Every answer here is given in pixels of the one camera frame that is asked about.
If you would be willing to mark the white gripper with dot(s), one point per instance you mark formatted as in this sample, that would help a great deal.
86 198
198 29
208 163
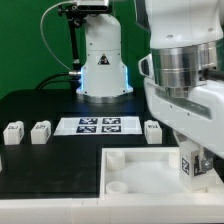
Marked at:
200 117

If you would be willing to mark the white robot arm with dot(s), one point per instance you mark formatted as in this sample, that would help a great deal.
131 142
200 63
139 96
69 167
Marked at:
184 85

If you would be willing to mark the white obstacle fence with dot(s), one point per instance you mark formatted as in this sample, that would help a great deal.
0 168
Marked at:
74 211

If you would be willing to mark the white square tabletop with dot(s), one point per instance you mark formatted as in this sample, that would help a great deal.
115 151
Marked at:
142 170

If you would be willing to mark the white sheet with AprilTags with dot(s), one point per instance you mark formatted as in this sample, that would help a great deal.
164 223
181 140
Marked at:
125 125

